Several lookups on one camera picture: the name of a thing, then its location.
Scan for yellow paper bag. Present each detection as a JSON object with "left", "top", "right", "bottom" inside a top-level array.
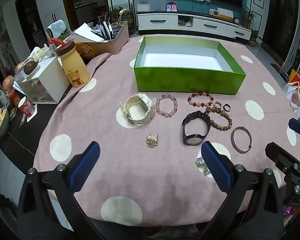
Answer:
[{"left": 287, "top": 69, "right": 300, "bottom": 85}]

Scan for red bead bracelet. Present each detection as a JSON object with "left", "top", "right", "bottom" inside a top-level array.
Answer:
[{"left": 187, "top": 92, "right": 214, "bottom": 107}]

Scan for pale green jade earrings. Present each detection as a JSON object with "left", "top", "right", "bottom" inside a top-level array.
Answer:
[{"left": 195, "top": 156, "right": 212, "bottom": 177}]

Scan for pink bead bracelet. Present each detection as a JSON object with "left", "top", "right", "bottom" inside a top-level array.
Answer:
[{"left": 155, "top": 94, "right": 178, "bottom": 117}]

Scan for clear plastic storage box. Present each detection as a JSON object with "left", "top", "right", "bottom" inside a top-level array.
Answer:
[{"left": 133, "top": 0, "right": 168, "bottom": 13}]

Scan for bunch of pens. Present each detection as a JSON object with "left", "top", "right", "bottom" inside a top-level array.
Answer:
[{"left": 96, "top": 12, "right": 120, "bottom": 40}]

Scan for cream handled tool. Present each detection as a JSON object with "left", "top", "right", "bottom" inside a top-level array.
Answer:
[{"left": 118, "top": 9, "right": 127, "bottom": 26}]

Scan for small potted plant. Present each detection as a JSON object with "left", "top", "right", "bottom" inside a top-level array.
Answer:
[{"left": 249, "top": 29, "right": 263, "bottom": 47}]

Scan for tall potted plant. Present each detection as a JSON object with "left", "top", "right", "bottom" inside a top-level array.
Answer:
[{"left": 241, "top": 5, "right": 257, "bottom": 29}]

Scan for white yellow flat box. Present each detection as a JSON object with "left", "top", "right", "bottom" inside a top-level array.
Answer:
[{"left": 216, "top": 7, "right": 234, "bottom": 20}]

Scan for silver bangle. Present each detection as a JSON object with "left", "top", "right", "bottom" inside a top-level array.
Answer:
[{"left": 231, "top": 126, "right": 253, "bottom": 154}]

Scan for yellow snack packet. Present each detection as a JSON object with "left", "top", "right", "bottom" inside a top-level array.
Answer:
[{"left": 75, "top": 42, "right": 95, "bottom": 60}]

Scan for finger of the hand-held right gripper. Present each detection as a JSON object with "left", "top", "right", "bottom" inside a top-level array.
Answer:
[
  {"left": 288, "top": 118, "right": 300, "bottom": 141},
  {"left": 265, "top": 142, "right": 300, "bottom": 180}
]

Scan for cream wrist watch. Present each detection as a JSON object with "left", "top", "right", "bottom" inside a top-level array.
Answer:
[{"left": 120, "top": 93, "right": 156, "bottom": 126}]

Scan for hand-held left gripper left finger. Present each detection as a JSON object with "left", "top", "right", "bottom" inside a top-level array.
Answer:
[{"left": 16, "top": 141, "right": 108, "bottom": 240}]

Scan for pink desk organizer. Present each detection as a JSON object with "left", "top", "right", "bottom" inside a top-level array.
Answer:
[{"left": 86, "top": 20, "right": 130, "bottom": 55}]

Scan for black wrist watch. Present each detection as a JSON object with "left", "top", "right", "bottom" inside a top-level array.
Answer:
[{"left": 182, "top": 110, "right": 212, "bottom": 146}]

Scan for white red plastic bag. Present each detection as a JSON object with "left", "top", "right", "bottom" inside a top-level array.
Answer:
[{"left": 282, "top": 81, "right": 300, "bottom": 117}]

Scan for red white cup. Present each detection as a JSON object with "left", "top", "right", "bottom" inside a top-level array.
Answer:
[{"left": 18, "top": 96, "right": 35, "bottom": 118}]

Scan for gold brooch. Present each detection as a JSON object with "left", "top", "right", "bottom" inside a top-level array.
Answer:
[{"left": 146, "top": 134, "right": 159, "bottom": 148}]

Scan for brown wooden bead bracelet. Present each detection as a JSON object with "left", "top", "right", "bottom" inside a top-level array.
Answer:
[{"left": 205, "top": 106, "right": 233, "bottom": 130}]

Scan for pink polka-dot tablecloth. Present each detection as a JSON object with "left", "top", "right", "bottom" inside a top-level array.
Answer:
[{"left": 33, "top": 34, "right": 300, "bottom": 228}]

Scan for white drawer organizer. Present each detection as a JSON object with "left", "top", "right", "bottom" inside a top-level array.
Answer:
[{"left": 20, "top": 56, "right": 70, "bottom": 105}]

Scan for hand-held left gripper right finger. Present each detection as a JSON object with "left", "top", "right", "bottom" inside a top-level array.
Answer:
[{"left": 197, "top": 141, "right": 284, "bottom": 240}]

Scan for green cardboard box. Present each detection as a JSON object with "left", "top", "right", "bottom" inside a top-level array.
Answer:
[{"left": 134, "top": 36, "right": 247, "bottom": 95}]

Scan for yellow bear bottle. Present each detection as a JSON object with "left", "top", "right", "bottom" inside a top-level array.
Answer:
[{"left": 48, "top": 38, "right": 90, "bottom": 88}]

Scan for white papers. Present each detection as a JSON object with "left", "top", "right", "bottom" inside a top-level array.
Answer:
[{"left": 70, "top": 22, "right": 106, "bottom": 43}]

